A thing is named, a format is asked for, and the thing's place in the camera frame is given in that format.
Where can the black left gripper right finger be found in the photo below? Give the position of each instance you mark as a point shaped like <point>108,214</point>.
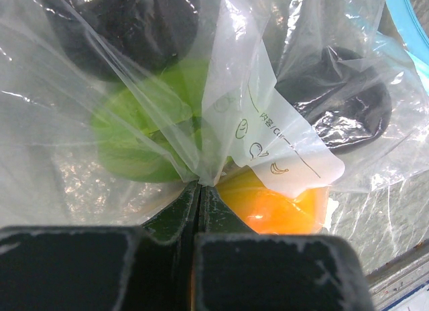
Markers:
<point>235,268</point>

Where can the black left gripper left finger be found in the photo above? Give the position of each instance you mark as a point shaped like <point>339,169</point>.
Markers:
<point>144,267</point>

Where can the orange fake fruit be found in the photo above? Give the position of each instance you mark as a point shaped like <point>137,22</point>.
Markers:
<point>266,211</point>

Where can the green fake fruit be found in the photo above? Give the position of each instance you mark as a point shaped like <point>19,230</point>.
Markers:
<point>157,134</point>

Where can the clear bag with teal zipper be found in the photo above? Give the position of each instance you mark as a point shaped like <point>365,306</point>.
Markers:
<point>50,168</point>

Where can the dark fake fruit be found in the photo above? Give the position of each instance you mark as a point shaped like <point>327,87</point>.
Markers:
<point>341,95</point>
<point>152,33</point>

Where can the aluminium frame rail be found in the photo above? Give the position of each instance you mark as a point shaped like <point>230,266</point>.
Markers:
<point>398,280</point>

